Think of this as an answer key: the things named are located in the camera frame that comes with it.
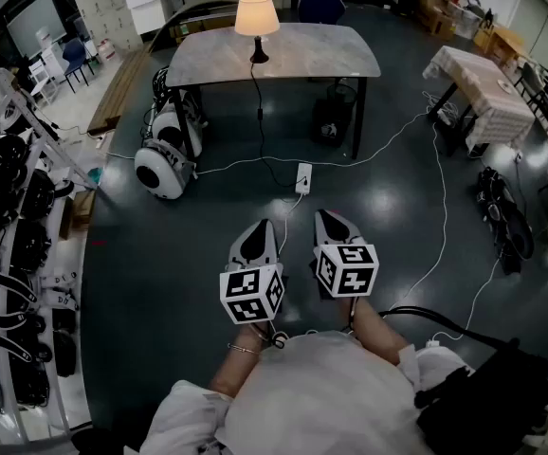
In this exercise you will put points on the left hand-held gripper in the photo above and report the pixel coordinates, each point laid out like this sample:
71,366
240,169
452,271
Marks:
250,254

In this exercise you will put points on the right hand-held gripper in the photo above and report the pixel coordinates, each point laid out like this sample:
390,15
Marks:
345,266

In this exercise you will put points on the table lamp with cream shade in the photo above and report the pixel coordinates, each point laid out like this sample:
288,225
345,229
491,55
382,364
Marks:
256,14

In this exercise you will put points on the person's right forearm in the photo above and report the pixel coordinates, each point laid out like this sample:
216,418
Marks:
380,334

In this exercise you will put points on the person's left forearm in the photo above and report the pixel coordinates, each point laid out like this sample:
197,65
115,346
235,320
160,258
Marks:
236,365

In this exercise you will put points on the white power strip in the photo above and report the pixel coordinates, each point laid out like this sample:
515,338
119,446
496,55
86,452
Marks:
304,176

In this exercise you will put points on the white wheeled robot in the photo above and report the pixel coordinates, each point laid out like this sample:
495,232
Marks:
167,159

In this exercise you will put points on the person's white shirt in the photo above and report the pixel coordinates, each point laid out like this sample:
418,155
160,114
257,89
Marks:
321,396

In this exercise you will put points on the black waste bin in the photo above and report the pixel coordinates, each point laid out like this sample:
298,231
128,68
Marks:
333,119

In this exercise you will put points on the black backpack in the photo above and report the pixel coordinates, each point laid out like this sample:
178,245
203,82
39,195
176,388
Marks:
501,218

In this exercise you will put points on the grey stone-look table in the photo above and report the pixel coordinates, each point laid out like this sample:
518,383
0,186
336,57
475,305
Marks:
293,52

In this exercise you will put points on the stack of wooden planks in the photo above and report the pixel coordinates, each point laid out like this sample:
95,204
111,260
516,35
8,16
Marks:
117,90

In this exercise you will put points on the table with checked cloth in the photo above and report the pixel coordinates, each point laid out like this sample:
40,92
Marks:
485,93

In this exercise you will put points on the white round plate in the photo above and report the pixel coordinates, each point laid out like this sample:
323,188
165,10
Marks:
505,87

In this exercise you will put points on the row of black headsets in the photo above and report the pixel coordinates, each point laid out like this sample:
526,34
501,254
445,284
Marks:
6,254

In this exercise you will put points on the white metal shelving rack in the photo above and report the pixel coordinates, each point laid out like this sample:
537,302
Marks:
4,235

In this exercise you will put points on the black metal chair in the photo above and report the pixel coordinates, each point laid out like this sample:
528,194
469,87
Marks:
539,95

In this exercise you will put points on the dark blue chair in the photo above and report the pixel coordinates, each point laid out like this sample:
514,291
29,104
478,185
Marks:
320,5

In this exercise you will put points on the blue chair with black legs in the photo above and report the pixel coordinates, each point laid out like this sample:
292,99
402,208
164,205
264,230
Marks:
75,57

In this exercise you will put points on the pile of cardboard boxes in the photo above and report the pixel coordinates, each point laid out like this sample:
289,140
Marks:
437,10

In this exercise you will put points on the white chair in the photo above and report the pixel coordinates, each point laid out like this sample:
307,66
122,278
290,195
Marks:
42,76

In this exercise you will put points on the grey locker cabinet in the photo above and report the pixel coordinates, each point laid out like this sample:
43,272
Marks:
105,10

